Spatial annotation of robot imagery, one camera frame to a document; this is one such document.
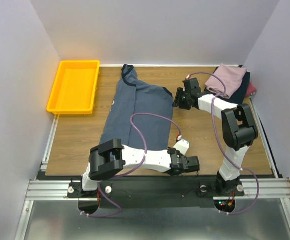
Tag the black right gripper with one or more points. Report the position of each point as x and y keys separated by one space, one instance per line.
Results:
x=178 y=98

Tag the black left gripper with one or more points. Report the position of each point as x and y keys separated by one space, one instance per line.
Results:
x=181 y=155

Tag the blue-grey tank top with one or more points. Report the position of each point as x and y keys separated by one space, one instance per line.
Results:
x=139 y=114

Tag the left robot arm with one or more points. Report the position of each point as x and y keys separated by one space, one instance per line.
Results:
x=108 y=159

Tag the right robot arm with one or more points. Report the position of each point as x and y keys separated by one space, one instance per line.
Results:
x=238 y=129

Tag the pink folded tank top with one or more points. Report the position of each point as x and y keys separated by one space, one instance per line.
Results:
x=231 y=77

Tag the dark navy folded tank top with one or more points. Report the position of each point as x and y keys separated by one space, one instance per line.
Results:
x=239 y=95

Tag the maroon folded tank top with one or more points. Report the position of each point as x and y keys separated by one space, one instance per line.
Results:
x=251 y=90

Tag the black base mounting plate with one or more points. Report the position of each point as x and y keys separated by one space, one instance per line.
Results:
x=158 y=191

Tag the yellow plastic tray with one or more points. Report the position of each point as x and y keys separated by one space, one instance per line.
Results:
x=74 y=88

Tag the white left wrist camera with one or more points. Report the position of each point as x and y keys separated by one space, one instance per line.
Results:
x=181 y=145

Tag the aluminium frame rail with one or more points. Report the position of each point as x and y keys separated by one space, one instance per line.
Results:
x=47 y=190

